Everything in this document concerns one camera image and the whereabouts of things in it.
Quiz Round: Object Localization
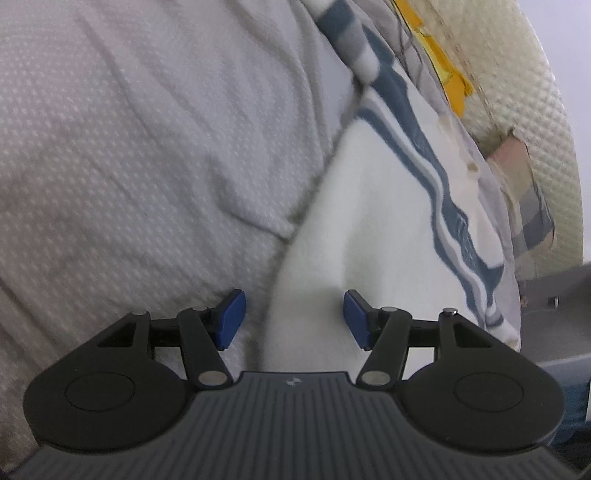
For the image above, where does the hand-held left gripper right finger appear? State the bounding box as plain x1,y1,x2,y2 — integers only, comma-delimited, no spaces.
344,289,514,389

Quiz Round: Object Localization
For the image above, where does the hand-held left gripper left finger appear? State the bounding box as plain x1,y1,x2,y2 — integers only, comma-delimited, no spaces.
90,289,247,390

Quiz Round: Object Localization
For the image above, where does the grey cabinet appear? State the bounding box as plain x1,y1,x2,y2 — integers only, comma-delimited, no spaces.
517,263,591,370

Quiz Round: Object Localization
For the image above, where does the grey duvet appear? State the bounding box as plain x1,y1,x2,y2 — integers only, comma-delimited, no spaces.
0,0,523,467

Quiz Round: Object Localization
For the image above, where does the plaid pillow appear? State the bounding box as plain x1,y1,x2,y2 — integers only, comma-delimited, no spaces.
485,131,557,274

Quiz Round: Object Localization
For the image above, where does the yellow pillow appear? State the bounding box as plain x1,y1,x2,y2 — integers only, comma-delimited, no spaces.
392,0,474,114

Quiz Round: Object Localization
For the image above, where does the cream quilted headboard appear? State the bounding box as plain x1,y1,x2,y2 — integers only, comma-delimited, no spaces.
427,0,584,269

